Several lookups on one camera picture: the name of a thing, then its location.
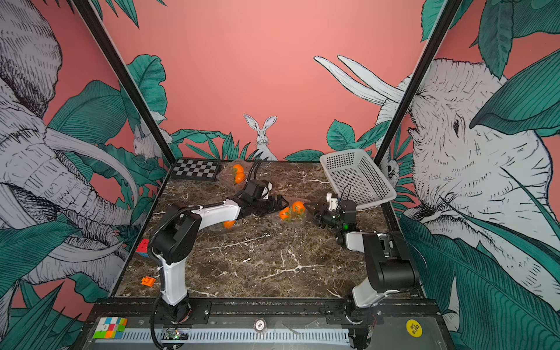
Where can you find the black frame post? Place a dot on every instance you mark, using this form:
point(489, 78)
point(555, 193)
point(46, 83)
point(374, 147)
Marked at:
point(105, 43)
point(445, 19)

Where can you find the orange in right container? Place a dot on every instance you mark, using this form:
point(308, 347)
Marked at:
point(285, 214)

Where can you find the small orange block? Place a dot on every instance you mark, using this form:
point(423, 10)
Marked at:
point(148, 281)

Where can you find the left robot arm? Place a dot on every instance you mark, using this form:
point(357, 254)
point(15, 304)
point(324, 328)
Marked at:
point(174, 237)

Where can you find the rubik cube on table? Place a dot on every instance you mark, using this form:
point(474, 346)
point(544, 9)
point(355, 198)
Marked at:
point(142, 248)

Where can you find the clear clamshell container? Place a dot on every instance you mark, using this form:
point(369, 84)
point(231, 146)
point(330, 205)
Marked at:
point(234, 173)
point(295, 217)

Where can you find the orange in left container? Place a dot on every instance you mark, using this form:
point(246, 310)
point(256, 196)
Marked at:
point(238, 169)

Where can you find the black white checkerboard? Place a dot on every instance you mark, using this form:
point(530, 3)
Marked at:
point(196, 169)

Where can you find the right black frame post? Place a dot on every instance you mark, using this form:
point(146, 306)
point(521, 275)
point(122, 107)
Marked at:
point(445, 19)

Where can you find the black front rail frame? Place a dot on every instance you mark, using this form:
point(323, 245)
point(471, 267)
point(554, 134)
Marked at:
point(382, 326)

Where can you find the orange in container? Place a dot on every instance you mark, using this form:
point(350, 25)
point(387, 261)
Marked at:
point(238, 169)
point(285, 214)

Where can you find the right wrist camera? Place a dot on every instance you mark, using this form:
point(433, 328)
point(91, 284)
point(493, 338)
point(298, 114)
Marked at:
point(332, 200)

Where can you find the colourful rubik cube front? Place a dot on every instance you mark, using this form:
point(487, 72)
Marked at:
point(110, 327)

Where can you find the white perforated plastic basket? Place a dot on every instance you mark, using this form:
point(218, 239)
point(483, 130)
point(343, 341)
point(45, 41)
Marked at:
point(353, 175)

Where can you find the left black frame post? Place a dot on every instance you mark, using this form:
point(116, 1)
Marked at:
point(105, 43)

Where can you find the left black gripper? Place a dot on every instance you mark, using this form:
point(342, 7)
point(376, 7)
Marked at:
point(274, 208)

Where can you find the yellow round sticker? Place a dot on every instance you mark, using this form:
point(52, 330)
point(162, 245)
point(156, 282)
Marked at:
point(414, 328)

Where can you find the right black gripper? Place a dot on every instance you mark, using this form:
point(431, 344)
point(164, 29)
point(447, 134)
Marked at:
point(323, 211)

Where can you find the white slotted cable duct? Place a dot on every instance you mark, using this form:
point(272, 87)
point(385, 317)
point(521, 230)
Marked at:
point(240, 335)

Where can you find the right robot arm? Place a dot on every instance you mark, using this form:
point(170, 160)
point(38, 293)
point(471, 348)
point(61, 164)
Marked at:
point(389, 265)

